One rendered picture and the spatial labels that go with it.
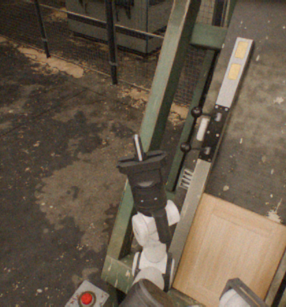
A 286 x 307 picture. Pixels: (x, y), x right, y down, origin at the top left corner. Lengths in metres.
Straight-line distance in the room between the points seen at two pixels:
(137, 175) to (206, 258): 0.58
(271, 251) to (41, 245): 1.84
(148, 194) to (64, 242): 1.85
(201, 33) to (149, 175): 0.65
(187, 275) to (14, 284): 1.49
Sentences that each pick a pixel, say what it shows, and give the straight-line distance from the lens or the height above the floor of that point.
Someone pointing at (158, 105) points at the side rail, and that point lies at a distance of 1.15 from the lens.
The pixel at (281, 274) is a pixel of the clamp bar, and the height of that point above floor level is 1.15.
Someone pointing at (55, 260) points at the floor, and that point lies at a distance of 2.50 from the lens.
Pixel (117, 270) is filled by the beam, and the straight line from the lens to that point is 1.39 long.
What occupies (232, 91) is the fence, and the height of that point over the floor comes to 1.58.
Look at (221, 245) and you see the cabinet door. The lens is 1.20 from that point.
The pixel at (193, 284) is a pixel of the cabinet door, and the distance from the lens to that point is 1.30.
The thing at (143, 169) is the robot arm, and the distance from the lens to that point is 0.74.
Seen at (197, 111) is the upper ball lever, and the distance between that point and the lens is 0.99.
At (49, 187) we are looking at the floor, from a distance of 2.98.
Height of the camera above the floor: 2.09
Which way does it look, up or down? 41 degrees down
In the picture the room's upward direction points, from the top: straight up
